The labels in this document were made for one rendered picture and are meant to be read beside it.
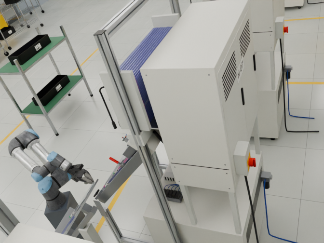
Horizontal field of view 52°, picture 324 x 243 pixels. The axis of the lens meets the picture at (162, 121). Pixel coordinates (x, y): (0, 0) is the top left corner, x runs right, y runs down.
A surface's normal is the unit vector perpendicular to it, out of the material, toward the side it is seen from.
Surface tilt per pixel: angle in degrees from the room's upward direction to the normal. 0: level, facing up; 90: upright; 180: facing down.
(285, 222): 0
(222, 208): 0
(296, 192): 0
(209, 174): 90
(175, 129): 90
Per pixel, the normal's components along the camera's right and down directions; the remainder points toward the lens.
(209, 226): -0.24, -0.77
